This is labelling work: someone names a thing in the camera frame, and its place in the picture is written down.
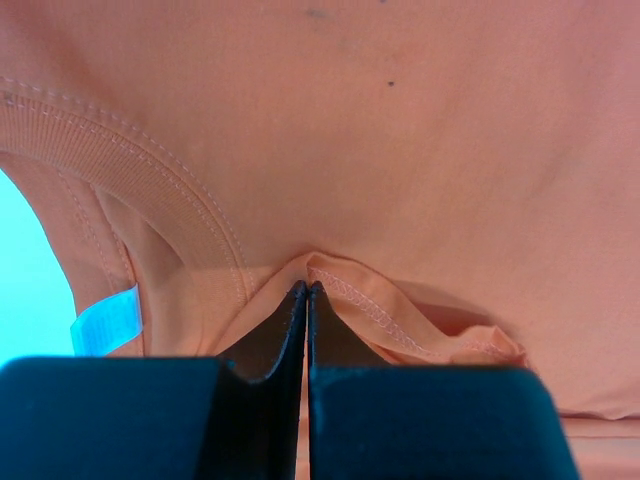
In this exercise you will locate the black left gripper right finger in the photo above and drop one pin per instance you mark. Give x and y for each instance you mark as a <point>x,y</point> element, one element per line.
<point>372,420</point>

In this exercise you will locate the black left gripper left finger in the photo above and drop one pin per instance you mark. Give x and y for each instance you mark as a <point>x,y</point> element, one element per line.
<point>158,418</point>

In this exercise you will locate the orange t shirt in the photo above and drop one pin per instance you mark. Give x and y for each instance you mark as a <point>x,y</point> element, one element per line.
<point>461,176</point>

